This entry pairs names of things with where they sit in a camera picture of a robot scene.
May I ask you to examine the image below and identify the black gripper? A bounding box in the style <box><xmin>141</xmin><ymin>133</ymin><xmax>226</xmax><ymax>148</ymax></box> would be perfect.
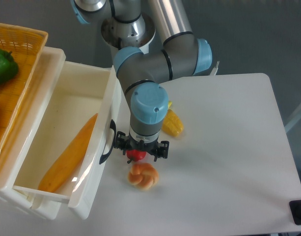
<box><xmin>114</xmin><ymin>131</ymin><xmax>169</xmax><ymax>161</ymax></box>

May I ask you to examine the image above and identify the white top drawer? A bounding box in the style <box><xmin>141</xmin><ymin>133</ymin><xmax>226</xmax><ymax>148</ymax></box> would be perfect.
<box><xmin>13</xmin><ymin>62</ymin><xmax>122</xmax><ymax>219</ymax></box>

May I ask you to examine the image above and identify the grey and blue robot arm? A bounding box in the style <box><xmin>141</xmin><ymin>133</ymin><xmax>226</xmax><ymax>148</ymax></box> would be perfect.
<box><xmin>71</xmin><ymin>0</ymin><xmax>213</xmax><ymax>159</ymax></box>

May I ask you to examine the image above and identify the white drawer cabinet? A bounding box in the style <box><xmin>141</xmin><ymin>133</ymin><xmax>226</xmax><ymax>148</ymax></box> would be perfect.
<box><xmin>0</xmin><ymin>47</ymin><xmax>66</xmax><ymax>219</ymax></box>

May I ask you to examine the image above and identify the red toy bell pepper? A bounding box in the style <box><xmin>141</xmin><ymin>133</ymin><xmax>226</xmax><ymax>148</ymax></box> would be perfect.
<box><xmin>126</xmin><ymin>149</ymin><xmax>147</xmax><ymax>164</ymax></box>

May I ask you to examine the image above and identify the braided toy bread roll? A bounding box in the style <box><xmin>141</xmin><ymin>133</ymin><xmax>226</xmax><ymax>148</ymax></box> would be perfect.
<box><xmin>127</xmin><ymin>163</ymin><xmax>160</xmax><ymax>191</ymax></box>

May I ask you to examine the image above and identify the yellow toy corn cob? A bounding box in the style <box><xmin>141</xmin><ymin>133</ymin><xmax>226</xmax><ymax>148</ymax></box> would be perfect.
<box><xmin>162</xmin><ymin>109</ymin><xmax>184</xmax><ymax>137</ymax></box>

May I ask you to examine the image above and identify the long orange toy carrot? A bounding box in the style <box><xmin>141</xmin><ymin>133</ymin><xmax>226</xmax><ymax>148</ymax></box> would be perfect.
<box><xmin>38</xmin><ymin>114</ymin><xmax>98</xmax><ymax>193</ymax></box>

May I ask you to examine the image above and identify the orange wicker basket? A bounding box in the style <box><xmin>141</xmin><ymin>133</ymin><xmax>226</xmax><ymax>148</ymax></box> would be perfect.
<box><xmin>0</xmin><ymin>23</ymin><xmax>48</xmax><ymax>153</ymax></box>

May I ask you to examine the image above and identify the green toy bell pepper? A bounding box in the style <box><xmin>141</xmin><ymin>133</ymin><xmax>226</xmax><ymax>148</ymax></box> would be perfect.
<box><xmin>0</xmin><ymin>49</ymin><xmax>19</xmax><ymax>85</ymax></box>

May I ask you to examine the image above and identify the black device at table edge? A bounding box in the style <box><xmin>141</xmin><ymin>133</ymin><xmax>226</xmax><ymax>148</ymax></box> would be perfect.
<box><xmin>289</xmin><ymin>200</ymin><xmax>301</xmax><ymax>225</ymax></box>

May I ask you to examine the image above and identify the white chair frame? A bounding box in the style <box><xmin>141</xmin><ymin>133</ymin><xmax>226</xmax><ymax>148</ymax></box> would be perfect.
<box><xmin>284</xmin><ymin>103</ymin><xmax>301</xmax><ymax>133</ymax></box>

